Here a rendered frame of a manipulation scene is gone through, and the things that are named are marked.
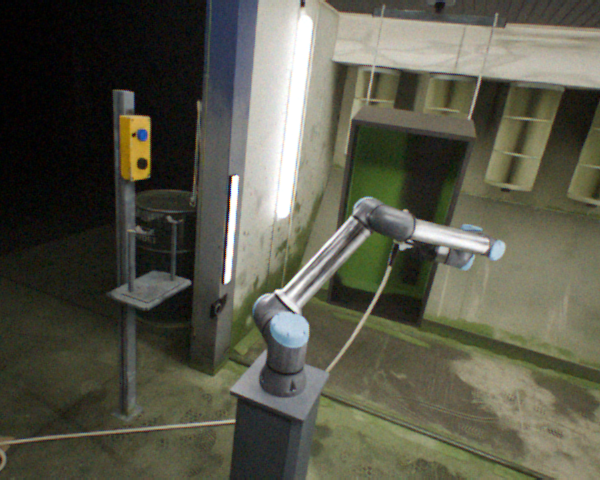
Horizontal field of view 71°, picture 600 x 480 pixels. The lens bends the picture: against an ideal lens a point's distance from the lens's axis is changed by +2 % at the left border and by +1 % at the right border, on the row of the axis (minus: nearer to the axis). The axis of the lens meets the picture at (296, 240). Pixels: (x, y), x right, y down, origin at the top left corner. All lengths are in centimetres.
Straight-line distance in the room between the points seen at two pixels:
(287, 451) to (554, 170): 293
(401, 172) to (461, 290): 133
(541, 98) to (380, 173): 127
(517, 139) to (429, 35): 95
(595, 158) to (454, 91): 103
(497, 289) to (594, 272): 68
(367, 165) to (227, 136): 91
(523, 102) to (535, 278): 131
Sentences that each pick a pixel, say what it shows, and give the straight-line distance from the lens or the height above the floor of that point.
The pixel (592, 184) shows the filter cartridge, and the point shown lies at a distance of 350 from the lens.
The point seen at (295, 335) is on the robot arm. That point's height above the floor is 90.
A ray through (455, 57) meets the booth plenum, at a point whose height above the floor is 208.
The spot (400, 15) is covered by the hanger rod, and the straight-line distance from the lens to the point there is 255.
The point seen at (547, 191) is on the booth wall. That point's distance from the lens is 385.
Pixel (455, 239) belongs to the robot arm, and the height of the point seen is 124.
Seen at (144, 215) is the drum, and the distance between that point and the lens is 297.
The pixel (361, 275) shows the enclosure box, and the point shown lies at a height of 57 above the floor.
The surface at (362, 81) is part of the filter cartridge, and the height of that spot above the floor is 186.
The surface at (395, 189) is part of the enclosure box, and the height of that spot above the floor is 124.
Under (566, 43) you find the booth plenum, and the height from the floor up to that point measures 221.
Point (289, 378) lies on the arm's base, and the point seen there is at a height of 71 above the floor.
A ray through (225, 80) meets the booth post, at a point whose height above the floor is 173.
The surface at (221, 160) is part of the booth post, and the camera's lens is 224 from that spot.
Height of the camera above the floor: 174
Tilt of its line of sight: 20 degrees down
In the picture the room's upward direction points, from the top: 8 degrees clockwise
